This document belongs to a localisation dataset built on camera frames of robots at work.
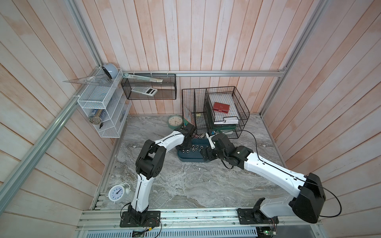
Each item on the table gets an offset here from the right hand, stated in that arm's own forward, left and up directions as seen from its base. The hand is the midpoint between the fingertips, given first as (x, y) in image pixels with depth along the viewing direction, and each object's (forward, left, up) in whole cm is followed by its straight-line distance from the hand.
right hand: (206, 148), depth 82 cm
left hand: (+9, +14, -15) cm, 22 cm away
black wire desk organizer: (+45, +2, -4) cm, 45 cm away
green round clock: (+31, +22, -13) cm, 40 cm away
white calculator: (+37, +38, +11) cm, 54 cm away
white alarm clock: (-22, +49, -13) cm, 55 cm away
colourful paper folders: (+33, +11, -10) cm, 36 cm away
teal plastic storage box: (+5, +7, -16) cm, 18 cm away
